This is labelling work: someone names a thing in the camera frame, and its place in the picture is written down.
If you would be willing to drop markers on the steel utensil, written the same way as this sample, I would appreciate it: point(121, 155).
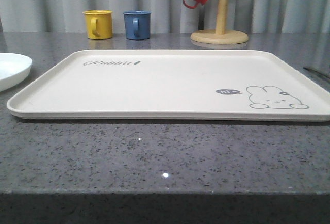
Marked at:
point(318, 72)

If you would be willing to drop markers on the white round plate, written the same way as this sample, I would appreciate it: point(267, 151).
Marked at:
point(14, 69)

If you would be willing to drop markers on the cream rabbit serving tray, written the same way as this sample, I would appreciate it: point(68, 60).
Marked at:
point(172, 84)

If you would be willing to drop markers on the blue enamel mug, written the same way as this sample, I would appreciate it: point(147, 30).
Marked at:
point(137, 24)

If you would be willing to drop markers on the wooden mug tree stand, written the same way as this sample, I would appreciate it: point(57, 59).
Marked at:
point(220, 35)

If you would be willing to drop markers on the yellow enamel mug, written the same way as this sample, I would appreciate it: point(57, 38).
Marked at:
point(98, 24)

